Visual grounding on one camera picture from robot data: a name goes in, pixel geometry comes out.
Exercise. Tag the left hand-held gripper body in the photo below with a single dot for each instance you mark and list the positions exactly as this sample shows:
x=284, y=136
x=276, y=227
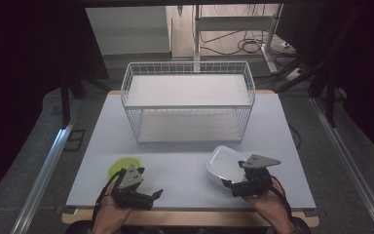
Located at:
x=130, y=178

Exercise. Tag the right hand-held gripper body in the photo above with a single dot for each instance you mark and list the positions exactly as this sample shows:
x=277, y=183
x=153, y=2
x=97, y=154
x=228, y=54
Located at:
x=254, y=182

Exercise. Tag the white rectangular plastic container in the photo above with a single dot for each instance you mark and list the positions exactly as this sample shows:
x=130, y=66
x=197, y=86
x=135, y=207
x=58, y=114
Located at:
x=225, y=162

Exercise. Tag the clear container with green lid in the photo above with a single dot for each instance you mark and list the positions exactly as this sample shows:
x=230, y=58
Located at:
x=120, y=164

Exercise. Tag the person's right hand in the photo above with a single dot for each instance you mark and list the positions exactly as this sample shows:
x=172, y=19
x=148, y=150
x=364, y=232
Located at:
x=269, y=206

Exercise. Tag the person's left hand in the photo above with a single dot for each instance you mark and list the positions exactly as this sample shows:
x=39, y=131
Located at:
x=110, y=217

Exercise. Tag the black metal stand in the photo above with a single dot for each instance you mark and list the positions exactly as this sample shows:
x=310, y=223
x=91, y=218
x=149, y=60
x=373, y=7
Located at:
x=65, y=104
x=330, y=104

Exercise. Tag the white power strip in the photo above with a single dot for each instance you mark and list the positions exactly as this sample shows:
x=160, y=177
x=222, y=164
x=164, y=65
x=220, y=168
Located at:
x=293, y=74

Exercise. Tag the aluminium floor rail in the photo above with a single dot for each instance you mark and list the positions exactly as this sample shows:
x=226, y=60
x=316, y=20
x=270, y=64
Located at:
x=347, y=156
x=47, y=165

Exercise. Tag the white metal desk frame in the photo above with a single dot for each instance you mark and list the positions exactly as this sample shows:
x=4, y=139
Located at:
x=233, y=23

